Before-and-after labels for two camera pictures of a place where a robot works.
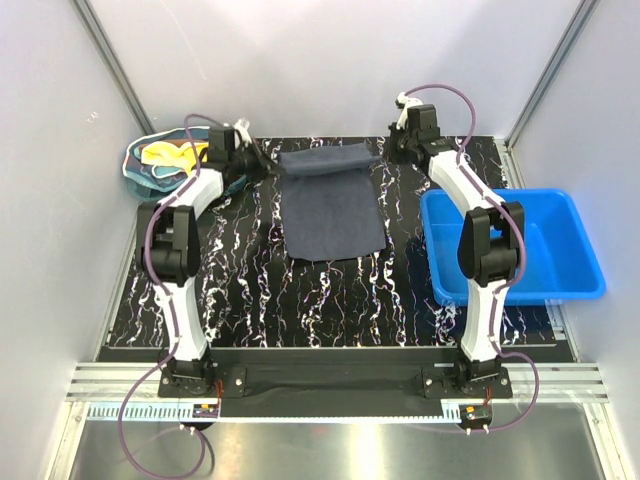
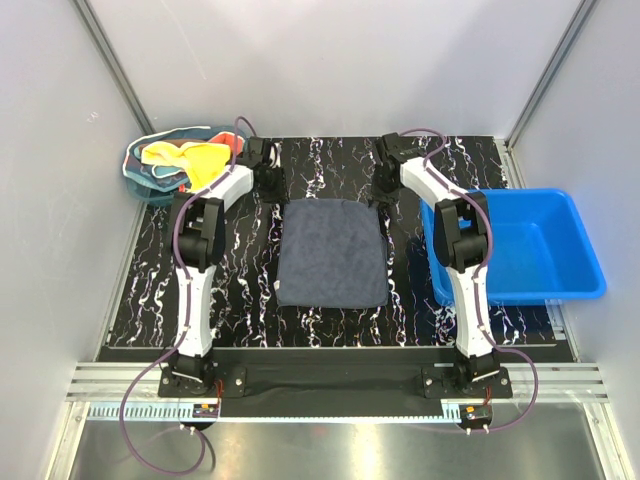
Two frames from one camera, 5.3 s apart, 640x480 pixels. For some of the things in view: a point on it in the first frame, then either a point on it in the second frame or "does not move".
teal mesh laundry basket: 155,162 does not move
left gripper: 264,164 -> 279,194
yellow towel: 184,156 does not move
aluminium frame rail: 582,381 does not move
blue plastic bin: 560,265 does not move
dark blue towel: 330,203 -> 332,253
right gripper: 394,134 -> 386,199
